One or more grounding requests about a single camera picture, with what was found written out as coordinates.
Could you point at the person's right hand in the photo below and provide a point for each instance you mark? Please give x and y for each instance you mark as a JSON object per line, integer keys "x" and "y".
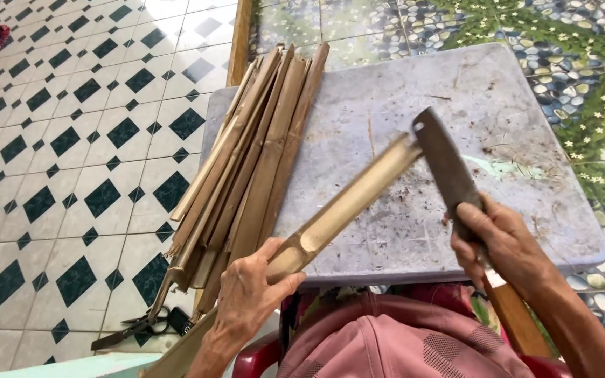
{"x": 507, "y": 246}

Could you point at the person's left hand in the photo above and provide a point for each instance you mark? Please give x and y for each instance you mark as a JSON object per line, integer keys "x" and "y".
{"x": 242, "y": 299}

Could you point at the person's right fingers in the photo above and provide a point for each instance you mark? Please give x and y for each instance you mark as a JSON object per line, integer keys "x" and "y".
{"x": 465, "y": 246}

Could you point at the split bamboo half culm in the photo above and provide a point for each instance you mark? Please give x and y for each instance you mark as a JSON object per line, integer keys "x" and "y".
{"x": 355, "y": 199}

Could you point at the pink cap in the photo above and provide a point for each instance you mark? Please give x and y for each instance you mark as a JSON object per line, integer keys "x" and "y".
{"x": 376, "y": 346}

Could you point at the pile of split bamboo strips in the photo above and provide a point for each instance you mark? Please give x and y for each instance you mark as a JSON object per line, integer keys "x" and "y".
{"x": 260, "y": 173}

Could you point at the small black object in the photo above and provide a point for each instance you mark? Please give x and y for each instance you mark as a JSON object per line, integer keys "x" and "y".
{"x": 180, "y": 321}

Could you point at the black scissors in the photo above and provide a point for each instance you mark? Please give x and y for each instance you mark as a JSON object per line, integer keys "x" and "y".
{"x": 134, "y": 328}

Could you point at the light teal ledge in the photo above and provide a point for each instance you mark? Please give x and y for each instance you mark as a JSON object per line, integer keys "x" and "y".
{"x": 71, "y": 366}

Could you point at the wooden post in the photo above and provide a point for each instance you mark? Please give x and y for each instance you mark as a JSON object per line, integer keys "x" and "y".
{"x": 239, "y": 42}

